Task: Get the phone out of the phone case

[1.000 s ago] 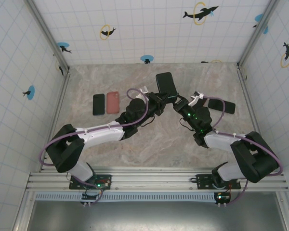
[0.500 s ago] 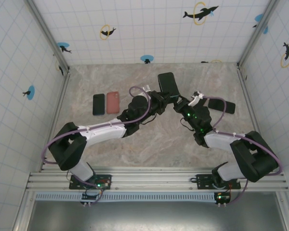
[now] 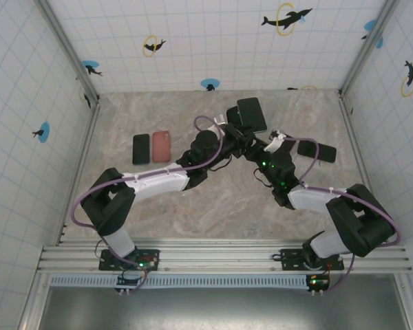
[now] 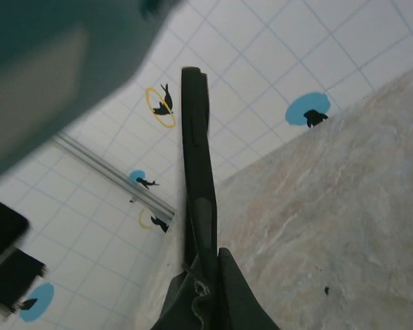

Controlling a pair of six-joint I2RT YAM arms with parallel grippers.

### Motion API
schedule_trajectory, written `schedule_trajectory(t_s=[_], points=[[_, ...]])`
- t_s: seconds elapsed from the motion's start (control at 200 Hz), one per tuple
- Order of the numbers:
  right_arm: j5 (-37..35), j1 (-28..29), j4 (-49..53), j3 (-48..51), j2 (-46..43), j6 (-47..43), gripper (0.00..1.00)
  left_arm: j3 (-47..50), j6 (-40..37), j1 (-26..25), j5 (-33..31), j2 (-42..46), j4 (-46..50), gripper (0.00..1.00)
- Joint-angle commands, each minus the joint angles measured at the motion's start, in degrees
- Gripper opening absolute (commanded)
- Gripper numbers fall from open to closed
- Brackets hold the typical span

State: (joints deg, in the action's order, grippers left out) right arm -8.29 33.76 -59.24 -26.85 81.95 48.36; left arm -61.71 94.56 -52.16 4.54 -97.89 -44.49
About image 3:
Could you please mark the aluminium table side rail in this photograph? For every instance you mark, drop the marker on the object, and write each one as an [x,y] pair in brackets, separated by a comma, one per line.
[347,113]
[88,137]

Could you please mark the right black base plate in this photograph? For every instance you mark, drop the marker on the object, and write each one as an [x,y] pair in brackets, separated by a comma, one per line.
[289,263]

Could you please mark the light pink phone case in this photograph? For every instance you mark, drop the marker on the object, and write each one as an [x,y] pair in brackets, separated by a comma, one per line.
[161,146]

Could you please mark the right black adapter board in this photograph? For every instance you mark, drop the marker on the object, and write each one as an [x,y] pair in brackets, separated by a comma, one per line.
[318,282]

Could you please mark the grey metal sheet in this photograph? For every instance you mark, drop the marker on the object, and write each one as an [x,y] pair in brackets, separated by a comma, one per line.
[227,309]

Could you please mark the aluminium mounting rail beam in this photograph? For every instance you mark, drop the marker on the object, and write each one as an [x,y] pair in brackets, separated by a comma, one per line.
[220,256]

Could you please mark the black adapter board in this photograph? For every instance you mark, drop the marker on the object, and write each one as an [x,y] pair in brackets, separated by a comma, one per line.
[129,282]
[318,282]

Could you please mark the black phone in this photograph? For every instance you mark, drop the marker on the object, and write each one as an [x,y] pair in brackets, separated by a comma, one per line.
[334,155]

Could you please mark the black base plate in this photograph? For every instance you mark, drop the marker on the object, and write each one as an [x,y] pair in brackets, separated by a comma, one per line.
[289,263]
[103,261]

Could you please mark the left black adapter board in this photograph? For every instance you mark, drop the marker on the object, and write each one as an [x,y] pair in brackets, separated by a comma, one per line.
[129,282]

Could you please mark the black smartphone blue edge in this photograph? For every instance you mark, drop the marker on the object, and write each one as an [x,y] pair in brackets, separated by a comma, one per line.
[141,148]

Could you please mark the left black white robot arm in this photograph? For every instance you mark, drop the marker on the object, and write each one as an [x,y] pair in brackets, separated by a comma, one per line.
[158,180]

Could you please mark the aluminium corner post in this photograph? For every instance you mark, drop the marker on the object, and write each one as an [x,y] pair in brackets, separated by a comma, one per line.
[69,51]
[368,44]

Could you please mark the black smartphone teal edge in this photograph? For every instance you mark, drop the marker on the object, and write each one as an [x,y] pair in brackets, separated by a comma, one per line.
[251,114]

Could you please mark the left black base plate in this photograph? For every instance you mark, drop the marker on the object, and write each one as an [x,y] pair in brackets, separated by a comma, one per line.
[103,261]

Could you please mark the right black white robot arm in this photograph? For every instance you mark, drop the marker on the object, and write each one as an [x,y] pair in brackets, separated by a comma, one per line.
[313,199]

